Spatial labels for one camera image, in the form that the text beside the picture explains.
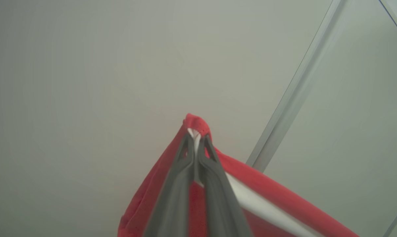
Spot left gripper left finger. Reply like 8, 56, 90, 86
142, 133, 195, 237

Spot red shorts with white trim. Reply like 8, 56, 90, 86
117, 113, 360, 237

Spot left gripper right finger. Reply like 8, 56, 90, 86
197, 134, 253, 237

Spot grey metal partition post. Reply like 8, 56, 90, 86
246, 0, 350, 173

